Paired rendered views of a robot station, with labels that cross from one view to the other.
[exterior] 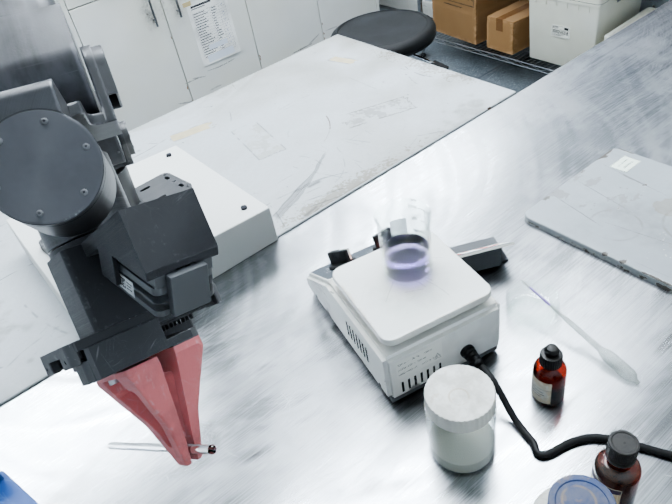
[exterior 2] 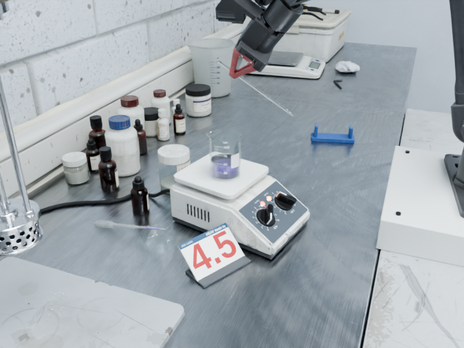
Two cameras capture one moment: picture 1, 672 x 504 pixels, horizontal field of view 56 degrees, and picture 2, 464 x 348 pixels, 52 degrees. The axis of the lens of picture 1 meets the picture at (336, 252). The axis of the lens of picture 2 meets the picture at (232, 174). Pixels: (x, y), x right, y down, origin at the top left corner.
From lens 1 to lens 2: 1.13 m
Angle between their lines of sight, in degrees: 105
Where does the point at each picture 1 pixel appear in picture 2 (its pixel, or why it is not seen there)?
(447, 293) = (196, 170)
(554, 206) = (158, 321)
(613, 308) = (105, 257)
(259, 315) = (324, 206)
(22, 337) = not seen: hidden behind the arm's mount
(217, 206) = (420, 211)
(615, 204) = (99, 337)
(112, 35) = not seen: outside the picture
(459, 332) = not seen: hidden behind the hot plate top
